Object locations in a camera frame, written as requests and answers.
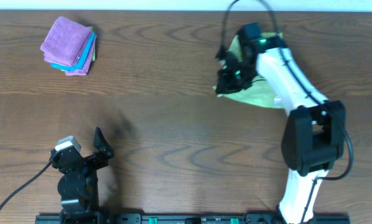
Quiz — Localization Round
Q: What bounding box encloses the green microfiber cloth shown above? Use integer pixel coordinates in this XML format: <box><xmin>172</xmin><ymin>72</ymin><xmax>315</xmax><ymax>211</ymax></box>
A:
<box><xmin>216</xmin><ymin>35</ymin><xmax>284</xmax><ymax>109</ymax></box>

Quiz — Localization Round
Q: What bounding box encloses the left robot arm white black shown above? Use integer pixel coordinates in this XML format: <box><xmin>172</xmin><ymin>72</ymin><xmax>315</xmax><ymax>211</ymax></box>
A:
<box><xmin>49</xmin><ymin>127</ymin><xmax>114</xmax><ymax>223</ymax></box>

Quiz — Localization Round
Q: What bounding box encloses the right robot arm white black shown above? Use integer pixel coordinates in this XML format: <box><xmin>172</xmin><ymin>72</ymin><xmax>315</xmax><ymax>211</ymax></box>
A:
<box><xmin>215</xmin><ymin>23</ymin><xmax>353</xmax><ymax>223</ymax></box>

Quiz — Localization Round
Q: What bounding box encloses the purple folded cloth bottom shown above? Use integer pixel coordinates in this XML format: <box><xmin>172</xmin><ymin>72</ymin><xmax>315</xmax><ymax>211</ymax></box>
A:
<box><xmin>65</xmin><ymin>38</ymin><xmax>96</xmax><ymax>76</ymax></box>

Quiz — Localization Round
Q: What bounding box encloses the purple folded cloth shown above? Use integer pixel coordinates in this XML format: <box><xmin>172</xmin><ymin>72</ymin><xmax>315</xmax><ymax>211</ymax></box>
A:
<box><xmin>65</xmin><ymin>38</ymin><xmax>96</xmax><ymax>76</ymax></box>
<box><xmin>40</xmin><ymin>16</ymin><xmax>92</xmax><ymax>67</ymax></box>

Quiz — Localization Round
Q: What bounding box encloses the purple folded cloth top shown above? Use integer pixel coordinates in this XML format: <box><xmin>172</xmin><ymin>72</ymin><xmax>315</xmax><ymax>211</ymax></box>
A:
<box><xmin>40</xmin><ymin>16</ymin><xmax>92</xmax><ymax>67</ymax></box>

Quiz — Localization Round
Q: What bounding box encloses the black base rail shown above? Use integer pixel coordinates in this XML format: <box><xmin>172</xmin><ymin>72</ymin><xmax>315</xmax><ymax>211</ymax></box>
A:
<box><xmin>34</xmin><ymin>213</ymin><xmax>351</xmax><ymax>224</ymax></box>

